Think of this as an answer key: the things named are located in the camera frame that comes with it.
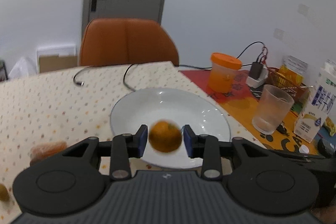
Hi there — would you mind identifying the orange mandarin fruit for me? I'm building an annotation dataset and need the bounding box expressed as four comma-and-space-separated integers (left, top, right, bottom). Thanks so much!
148, 120, 182, 153

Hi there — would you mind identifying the small green-brown round fruit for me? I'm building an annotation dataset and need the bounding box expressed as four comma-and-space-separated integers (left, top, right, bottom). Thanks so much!
0, 184, 10, 202

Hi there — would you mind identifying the white plate blue rim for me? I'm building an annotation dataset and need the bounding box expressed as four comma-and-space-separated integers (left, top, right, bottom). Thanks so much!
109, 87, 232, 169

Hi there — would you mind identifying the red orange placemat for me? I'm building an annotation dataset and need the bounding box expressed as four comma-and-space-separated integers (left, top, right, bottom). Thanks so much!
179, 69, 336, 159

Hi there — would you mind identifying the floral patterned tablecloth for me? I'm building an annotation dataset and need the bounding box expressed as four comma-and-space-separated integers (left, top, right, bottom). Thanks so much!
0, 61, 268, 222

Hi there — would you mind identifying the frosted plastic cup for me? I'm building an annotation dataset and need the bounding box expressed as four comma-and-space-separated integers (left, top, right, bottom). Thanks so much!
252, 84, 294, 135

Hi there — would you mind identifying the orange lidded plastic container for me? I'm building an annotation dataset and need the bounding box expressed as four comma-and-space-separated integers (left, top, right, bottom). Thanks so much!
208, 52, 242, 93

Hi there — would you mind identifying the plastic bag with sausage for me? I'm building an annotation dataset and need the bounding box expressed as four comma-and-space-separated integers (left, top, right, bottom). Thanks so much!
30, 141, 67, 166

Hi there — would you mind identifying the milk carton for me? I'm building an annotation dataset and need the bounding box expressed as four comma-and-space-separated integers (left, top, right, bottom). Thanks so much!
294, 60, 335, 143

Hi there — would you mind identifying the black power adapter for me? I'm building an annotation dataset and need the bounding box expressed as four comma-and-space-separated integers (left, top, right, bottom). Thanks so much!
248, 53, 267, 80

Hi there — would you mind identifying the orange leather chair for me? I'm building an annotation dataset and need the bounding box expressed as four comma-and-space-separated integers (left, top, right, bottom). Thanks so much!
79, 18, 179, 66

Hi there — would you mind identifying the black cable on table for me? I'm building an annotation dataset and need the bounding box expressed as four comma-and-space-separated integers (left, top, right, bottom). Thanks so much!
72, 63, 140, 90

